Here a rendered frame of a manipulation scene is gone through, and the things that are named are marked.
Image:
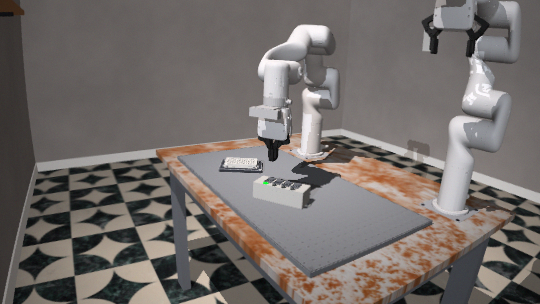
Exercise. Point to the white operator panel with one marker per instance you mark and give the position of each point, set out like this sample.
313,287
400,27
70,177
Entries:
281,191

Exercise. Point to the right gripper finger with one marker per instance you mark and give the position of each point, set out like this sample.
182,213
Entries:
269,143
277,144

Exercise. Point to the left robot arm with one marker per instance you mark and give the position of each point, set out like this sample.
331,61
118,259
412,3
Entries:
481,101

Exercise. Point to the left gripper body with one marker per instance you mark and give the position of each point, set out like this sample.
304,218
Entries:
453,15

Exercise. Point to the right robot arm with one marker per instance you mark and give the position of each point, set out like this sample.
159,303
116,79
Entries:
278,75

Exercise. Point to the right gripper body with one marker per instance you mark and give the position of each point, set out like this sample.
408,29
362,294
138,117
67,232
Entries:
276,129

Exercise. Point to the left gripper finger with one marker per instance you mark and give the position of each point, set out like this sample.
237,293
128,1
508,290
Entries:
474,36
432,34

